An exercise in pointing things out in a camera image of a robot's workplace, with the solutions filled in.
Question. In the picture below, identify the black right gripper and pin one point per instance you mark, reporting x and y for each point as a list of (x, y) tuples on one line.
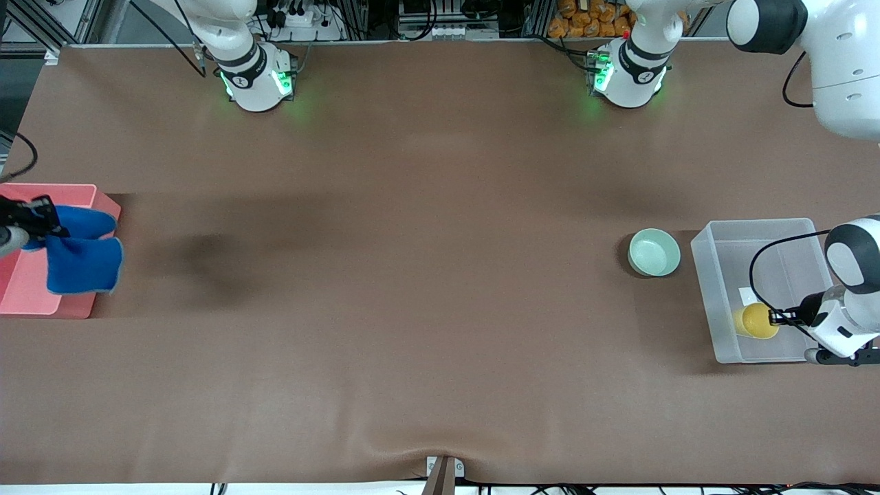
[(27, 216)]

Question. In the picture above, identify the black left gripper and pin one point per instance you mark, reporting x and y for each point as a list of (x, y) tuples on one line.
[(799, 317)]

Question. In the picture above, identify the yellow cup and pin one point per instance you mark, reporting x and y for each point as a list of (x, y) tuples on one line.
[(755, 322)]

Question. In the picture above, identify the blue fleece cloth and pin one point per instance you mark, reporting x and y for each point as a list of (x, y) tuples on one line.
[(86, 265)]

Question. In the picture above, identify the light green bowl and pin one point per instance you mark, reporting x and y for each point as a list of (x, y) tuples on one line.
[(653, 253)]

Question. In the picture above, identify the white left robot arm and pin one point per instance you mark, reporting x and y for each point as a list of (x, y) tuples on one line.
[(845, 75)]

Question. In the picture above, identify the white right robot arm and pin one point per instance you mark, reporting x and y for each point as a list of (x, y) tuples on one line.
[(254, 82)]

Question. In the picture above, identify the white paper label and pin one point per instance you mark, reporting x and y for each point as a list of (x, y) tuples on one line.
[(746, 295)]

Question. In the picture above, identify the clear plastic bin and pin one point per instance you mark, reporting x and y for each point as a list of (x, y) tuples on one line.
[(729, 275)]

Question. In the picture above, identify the pink plastic bin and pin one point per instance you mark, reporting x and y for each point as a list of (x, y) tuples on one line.
[(27, 289)]

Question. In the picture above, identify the white power strip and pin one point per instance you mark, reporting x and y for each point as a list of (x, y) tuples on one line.
[(302, 27)]

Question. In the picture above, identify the table cover sheet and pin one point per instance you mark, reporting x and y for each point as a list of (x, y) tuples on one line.
[(440, 275)]

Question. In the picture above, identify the pile of orange items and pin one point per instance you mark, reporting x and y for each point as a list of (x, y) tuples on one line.
[(591, 20)]

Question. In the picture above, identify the aluminium frame post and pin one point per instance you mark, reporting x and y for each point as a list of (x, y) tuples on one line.
[(62, 20)]

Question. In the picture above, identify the metal clamp bracket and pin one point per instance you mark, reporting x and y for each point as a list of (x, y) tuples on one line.
[(433, 467)]

